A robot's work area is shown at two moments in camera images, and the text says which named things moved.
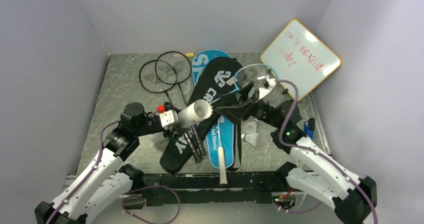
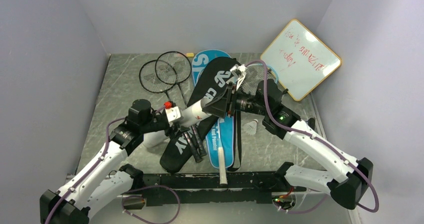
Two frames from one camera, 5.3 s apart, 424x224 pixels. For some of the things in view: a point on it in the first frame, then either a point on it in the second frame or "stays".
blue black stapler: x=308 y=127 stays
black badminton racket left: x=158 y=77 stays
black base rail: x=251 y=187 stays
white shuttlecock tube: x=199 y=110 stays
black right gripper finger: x=234 y=97 -> x=229 y=92
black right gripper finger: x=235 y=114 -> x=217 y=108
